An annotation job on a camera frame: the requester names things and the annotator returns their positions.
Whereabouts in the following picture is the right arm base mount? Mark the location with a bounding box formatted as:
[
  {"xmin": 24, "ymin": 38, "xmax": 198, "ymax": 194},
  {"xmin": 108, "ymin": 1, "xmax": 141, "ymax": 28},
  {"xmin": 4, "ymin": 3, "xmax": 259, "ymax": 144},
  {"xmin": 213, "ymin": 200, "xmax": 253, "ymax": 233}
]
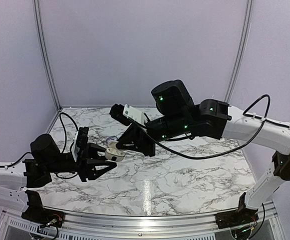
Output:
[{"xmin": 215, "ymin": 209, "xmax": 259, "ymax": 229}]

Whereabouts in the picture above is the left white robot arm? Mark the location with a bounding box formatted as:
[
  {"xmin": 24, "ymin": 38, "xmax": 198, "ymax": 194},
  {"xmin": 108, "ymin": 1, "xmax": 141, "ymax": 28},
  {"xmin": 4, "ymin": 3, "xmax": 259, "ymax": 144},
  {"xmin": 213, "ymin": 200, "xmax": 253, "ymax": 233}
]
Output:
[{"xmin": 0, "ymin": 133, "xmax": 125, "ymax": 227}]

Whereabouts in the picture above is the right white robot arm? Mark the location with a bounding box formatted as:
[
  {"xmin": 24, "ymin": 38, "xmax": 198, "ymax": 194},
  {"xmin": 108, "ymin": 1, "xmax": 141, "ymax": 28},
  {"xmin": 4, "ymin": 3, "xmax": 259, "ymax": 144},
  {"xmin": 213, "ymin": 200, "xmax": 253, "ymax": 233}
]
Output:
[{"xmin": 110, "ymin": 79, "xmax": 290, "ymax": 224}]

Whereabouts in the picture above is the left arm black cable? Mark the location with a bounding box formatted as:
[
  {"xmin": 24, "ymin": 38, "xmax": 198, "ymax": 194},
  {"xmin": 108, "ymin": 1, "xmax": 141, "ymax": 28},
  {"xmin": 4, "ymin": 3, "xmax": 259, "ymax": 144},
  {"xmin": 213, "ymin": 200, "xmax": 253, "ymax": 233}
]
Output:
[{"xmin": 4, "ymin": 111, "xmax": 79, "ymax": 180}]

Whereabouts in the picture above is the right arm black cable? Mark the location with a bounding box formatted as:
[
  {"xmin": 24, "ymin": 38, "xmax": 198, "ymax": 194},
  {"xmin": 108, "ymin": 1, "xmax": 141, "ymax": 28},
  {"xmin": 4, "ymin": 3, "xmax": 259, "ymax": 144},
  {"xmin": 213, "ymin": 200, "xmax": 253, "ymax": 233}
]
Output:
[{"xmin": 132, "ymin": 94, "xmax": 290, "ymax": 160}]

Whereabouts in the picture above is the white earbud case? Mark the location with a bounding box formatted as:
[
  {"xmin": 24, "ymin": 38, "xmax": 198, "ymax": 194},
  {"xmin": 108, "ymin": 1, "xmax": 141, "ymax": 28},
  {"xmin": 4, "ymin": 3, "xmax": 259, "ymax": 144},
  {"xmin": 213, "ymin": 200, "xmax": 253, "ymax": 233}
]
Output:
[{"xmin": 105, "ymin": 140, "xmax": 126, "ymax": 162}]

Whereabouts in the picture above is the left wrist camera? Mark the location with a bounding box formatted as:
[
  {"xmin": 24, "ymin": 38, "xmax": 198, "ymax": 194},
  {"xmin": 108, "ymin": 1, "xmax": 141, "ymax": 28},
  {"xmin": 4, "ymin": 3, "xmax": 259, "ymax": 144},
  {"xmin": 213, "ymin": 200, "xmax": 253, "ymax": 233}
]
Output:
[{"xmin": 71, "ymin": 127, "xmax": 89, "ymax": 162}]

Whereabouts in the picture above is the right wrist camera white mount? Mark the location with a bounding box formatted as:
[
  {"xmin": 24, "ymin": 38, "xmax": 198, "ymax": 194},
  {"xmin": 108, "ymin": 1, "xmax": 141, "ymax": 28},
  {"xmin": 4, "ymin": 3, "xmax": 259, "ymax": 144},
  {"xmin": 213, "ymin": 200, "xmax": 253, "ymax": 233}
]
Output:
[{"xmin": 109, "ymin": 104, "xmax": 147, "ymax": 126}]

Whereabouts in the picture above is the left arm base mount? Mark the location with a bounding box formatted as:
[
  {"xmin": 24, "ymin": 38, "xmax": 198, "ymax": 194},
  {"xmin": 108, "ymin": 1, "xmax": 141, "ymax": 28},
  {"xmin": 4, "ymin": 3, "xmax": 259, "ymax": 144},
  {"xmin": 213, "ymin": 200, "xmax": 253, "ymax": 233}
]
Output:
[{"xmin": 21, "ymin": 206, "xmax": 64, "ymax": 228}]

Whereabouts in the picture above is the front aluminium rail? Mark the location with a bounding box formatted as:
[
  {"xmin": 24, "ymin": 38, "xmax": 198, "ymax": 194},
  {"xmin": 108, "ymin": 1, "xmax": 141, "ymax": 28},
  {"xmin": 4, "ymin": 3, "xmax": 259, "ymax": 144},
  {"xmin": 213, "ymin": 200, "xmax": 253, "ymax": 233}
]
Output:
[{"xmin": 0, "ymin": 207, "xmax": 278, "ymax": 240}]

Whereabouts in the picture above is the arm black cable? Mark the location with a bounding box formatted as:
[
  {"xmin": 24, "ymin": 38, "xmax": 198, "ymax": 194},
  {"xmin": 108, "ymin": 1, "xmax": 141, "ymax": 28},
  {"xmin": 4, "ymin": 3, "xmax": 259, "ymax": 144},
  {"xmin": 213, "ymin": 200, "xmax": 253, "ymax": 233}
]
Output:
[
  {"xmin": 4, "ymin": 111, "xmax": 79, "ymax": 180},
  {"xmin": 132, "ymin": 94, "xmax": 290, "ymax": 160}
]

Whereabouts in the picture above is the purple earbud charging case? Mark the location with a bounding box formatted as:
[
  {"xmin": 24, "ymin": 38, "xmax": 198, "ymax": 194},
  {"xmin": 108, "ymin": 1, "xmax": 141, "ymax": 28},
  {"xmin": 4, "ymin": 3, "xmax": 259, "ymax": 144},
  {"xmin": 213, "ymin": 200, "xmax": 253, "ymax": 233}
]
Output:
[{"xmin": 106, "ymin": 135, "xmax": 118, "ymax": 143}]

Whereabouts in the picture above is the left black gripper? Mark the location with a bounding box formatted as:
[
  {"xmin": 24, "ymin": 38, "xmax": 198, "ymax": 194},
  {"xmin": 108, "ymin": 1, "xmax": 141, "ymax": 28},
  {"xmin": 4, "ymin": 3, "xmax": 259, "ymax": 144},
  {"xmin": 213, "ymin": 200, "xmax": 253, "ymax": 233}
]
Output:
[{"xmin": 46, "ymin": 143, "xmax": 117, "ymax": 183}]

